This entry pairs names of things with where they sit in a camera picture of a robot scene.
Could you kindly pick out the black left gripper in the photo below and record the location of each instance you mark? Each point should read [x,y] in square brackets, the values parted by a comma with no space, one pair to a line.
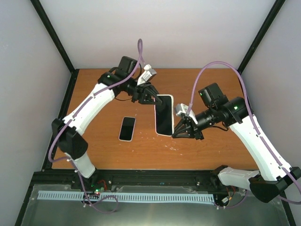
[143,92]

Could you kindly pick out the light blue slotted cable duct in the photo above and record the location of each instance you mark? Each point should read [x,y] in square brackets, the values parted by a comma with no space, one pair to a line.
[127,197]

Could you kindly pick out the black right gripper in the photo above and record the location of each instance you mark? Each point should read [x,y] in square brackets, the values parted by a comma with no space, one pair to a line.
[193,133]

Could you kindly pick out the grey metal front plate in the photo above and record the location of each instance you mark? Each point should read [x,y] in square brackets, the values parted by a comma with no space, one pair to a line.
[244,210]

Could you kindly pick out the black right corner post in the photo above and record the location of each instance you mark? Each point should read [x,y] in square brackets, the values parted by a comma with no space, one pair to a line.
[272,14]

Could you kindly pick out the small black phone white case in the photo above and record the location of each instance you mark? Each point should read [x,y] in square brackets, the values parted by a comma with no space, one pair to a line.
[127,129]

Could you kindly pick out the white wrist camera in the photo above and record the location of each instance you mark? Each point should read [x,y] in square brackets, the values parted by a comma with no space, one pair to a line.
[147,75]
[182,110]

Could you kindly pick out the black corner post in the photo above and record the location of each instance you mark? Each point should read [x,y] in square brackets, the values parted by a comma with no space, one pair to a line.
[272,14]
[53,34]

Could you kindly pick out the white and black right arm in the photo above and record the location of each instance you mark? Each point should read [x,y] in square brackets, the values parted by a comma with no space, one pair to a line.
[274,174]

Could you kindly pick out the black left corner post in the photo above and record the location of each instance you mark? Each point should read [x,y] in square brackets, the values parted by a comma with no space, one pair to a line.
[53,34]

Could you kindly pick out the black aluminium frame rail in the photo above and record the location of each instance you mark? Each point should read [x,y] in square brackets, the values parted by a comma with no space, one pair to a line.
[201,180]

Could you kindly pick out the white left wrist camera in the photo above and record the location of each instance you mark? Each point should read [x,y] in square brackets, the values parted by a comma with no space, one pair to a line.
[147,75]

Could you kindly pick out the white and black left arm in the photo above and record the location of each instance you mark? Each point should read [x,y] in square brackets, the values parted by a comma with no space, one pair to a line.
[68,132]

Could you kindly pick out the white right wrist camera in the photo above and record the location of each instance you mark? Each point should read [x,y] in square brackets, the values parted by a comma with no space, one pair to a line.
[182,110]

